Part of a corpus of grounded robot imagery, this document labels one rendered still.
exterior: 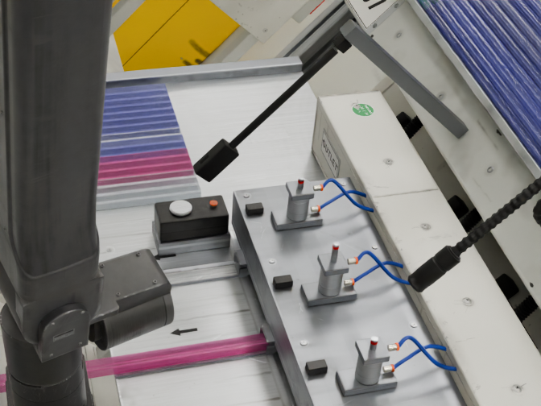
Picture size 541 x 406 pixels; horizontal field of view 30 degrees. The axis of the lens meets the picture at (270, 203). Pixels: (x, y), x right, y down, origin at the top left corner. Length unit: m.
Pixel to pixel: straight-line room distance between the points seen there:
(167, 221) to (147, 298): 0.30
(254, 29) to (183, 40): 2.02
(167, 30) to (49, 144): 3.69
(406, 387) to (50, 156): 0.46
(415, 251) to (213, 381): 0.24
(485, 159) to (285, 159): 0.28
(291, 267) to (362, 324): 0.10
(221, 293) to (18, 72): 0.58
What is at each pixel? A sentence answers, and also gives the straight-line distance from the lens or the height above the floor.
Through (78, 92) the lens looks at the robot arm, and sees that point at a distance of 0.54.
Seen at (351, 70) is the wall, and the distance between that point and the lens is 3.69.
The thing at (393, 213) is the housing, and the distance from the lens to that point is 1.06.
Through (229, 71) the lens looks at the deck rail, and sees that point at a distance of 1.37.
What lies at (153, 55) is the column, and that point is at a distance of 4.30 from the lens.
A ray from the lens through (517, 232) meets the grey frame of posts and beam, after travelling 1.01.
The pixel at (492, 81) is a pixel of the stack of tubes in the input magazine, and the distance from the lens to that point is 1.08.
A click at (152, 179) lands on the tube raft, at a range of 1.18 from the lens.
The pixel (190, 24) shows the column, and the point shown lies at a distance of 4.26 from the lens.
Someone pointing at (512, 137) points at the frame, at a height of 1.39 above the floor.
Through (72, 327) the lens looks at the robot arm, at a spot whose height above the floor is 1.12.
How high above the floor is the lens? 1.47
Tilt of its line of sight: 18 degrees down
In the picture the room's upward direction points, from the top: 49 degrees clockwise
